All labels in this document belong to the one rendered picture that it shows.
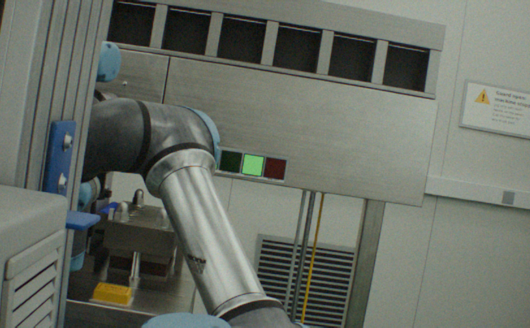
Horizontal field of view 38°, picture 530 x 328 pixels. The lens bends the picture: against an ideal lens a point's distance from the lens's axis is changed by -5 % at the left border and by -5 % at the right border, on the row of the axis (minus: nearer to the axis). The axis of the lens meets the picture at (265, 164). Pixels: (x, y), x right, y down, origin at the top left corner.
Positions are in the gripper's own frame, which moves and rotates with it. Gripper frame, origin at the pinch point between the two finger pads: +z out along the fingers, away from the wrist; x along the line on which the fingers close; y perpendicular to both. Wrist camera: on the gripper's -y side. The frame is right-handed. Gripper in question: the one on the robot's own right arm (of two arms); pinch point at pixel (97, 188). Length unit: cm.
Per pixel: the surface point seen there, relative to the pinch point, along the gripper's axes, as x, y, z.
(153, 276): -16.2, -18.2, -1.1
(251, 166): -35.6, 9.0, 29.3
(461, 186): -164, 3, 258
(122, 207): -7.0, -2.8, -4.8
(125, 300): -13.1, -17.8, -29.5
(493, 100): -176, 55, 262
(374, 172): -69, 12, 30
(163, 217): -16.7, -3.7, -3.8
